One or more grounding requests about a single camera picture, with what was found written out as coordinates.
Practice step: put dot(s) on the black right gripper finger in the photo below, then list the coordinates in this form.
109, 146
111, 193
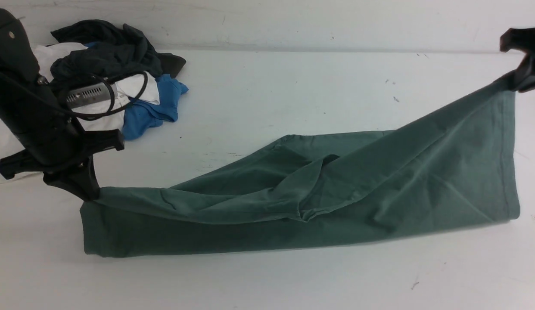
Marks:
518, 39
522, 79

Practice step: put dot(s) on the white shirt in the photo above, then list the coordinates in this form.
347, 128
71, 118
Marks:
127, 88

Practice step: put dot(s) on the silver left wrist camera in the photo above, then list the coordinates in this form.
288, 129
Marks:
100, 94

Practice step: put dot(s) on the green long-sleeve shirt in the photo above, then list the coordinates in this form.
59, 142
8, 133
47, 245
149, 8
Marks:
449, 170

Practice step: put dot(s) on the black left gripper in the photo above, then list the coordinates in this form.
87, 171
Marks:
53, 139

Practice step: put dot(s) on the blue shirt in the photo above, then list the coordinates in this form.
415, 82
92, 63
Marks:
139, 116

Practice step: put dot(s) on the dark grey shirt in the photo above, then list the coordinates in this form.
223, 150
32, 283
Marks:
114, 53

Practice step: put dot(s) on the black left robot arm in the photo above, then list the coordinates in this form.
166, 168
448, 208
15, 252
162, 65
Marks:
16, 56

